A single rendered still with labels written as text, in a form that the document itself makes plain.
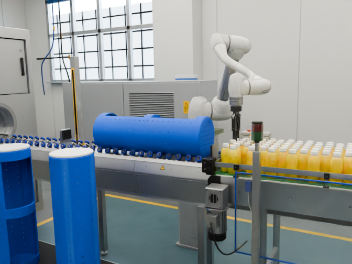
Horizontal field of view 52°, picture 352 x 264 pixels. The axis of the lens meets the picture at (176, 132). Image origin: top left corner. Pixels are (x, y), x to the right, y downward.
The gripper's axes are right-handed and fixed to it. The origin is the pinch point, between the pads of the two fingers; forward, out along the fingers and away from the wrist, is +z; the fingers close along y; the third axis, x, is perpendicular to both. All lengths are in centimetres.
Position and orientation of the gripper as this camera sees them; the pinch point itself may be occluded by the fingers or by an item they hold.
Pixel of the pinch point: (235, 135)
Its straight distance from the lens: 249.5
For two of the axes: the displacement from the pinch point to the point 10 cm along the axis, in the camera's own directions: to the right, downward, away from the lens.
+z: 0.2, 9.9, 1.5
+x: 8.9, 0.5, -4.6
